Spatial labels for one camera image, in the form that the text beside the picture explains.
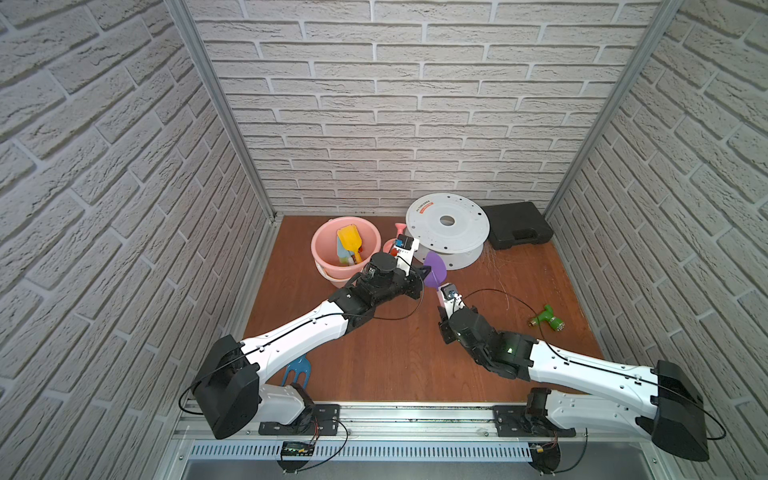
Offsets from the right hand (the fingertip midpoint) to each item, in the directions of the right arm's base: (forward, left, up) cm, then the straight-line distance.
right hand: (446, 307), depth 79 cm
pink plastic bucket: (+23, +35, -1) cm, 42 cm away
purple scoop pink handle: (+5, +3, +9) cm, 11 cm away
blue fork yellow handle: (-8, +41, -14) cm, 44 cm away
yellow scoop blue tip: (+28, +27, -2) cm, 39 cm away
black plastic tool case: (+39, -37, -11) cm, 55 cm away
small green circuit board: (-28, +40, -16) cm, 51 cm away
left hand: (+10, +6, +11) cm, 16 cm away
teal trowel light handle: (+23, +29, -6) cm, 38 cm away
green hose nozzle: (+1, -34, -13) cm, 36 cm away
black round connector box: (-34, -21, -16) cm, 43 cm away
